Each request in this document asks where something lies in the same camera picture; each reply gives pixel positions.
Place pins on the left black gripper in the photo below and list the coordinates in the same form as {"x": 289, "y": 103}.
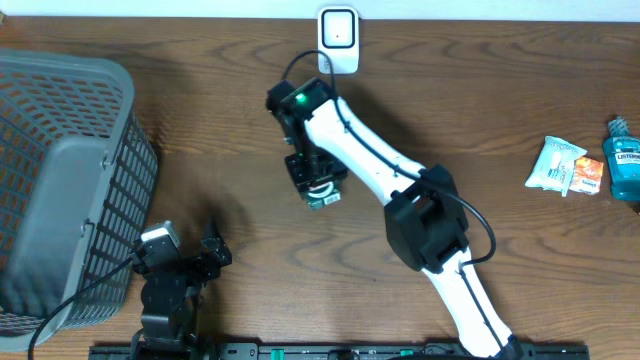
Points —
{"x": 217, "y": 248}

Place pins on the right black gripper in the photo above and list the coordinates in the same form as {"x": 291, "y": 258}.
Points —
{"x": 299, "y": 174}

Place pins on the green square box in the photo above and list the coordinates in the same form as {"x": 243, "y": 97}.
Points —
{"x": 322, "y": 196}

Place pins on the light blue wipes packet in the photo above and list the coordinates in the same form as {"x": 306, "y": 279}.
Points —
{"x": 554, "y": 168}

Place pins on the orange tissue packet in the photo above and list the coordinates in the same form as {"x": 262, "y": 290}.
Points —
{"x": 587, "y": 176}

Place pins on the teal mouthwash bottle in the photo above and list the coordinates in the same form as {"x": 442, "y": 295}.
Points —
{"x": 621, "y": 149}

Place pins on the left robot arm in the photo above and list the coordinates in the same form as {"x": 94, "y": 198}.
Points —
{"x": 171, "y": 295}

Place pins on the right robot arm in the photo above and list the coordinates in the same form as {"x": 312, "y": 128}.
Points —
{"x": 425, "y": 219}

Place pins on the white barcode scanner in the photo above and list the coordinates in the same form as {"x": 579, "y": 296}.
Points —
{"x": 338, "y": 37}

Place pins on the grey plastic basket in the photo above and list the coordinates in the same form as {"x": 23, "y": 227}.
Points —
{"x": 77, "y": 179}

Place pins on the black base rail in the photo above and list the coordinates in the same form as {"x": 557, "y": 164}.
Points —
{"x": 252, "y": 351}

